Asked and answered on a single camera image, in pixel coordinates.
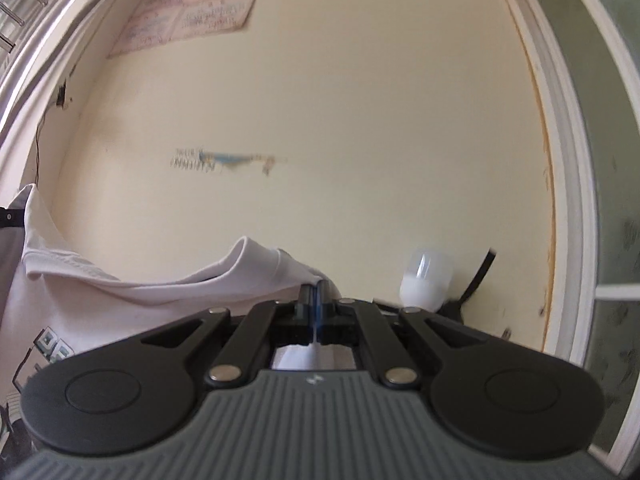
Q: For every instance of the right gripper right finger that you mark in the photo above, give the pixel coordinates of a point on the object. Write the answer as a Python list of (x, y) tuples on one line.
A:
[(323, 298)]

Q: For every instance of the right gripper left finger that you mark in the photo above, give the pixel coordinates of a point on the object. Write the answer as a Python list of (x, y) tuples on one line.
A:
[(307, 302)]

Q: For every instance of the white printed t-shirt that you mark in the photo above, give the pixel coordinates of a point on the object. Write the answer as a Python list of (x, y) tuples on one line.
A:
[(55, 303)]

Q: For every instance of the white light bulb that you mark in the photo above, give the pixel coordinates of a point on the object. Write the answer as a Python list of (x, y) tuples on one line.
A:
[(426, 281)]

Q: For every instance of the white framed glass door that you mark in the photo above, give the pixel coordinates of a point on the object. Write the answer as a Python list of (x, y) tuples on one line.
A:
[(584, 58)]

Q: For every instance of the black tape strips on wall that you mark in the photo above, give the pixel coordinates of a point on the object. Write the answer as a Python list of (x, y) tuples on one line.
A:
[(452, 308)]

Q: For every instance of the pink paper wall poster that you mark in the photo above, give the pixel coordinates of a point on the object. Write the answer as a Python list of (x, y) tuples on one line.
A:
[(155, 23)]

